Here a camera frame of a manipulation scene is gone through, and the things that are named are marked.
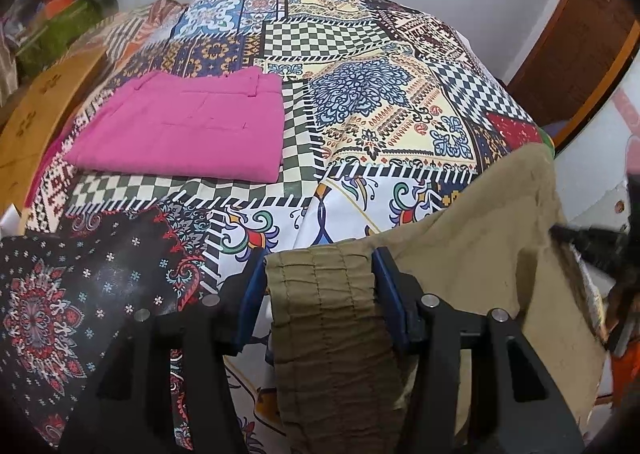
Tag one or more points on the orange bag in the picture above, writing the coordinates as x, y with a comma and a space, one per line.
627, 369

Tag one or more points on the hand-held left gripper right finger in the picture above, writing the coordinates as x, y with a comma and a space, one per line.
391, 299

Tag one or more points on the striped orange blanket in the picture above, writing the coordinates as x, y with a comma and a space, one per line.
145, 24

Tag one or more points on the patchwork printed bedsheet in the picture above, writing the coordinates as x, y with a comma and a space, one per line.
380, 94

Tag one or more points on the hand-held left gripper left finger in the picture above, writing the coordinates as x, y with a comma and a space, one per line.
248, 306

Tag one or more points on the green bag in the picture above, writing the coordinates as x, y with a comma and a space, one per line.
60, 31

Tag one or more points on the brown wooden door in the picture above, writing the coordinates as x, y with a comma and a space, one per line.
575, 49

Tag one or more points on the wooden lap desk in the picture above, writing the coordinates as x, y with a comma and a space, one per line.
45, 104

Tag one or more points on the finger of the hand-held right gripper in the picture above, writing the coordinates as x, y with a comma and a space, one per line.
590, 244

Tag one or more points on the pink pants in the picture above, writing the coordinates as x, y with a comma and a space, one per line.
185, 129

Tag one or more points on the khaki pants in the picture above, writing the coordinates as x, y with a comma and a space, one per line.
330, 334

